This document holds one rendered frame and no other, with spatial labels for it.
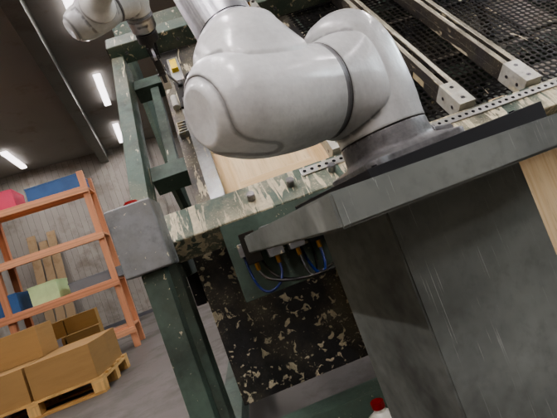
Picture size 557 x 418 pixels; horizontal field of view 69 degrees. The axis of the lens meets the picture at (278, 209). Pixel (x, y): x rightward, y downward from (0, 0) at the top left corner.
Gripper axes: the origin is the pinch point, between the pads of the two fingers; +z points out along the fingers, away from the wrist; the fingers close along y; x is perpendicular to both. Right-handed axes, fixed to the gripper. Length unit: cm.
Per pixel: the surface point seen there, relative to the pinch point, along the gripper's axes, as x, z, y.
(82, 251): -376, 682, -562
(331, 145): 45, 8, 55
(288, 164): 31, 14, 51
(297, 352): 12, 62, 94
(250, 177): 17, 14, 51
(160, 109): -7.8, 20.6, -14.3
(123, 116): -21.4, 10.6, -2.5
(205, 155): 5.1, 11.6, 35.4
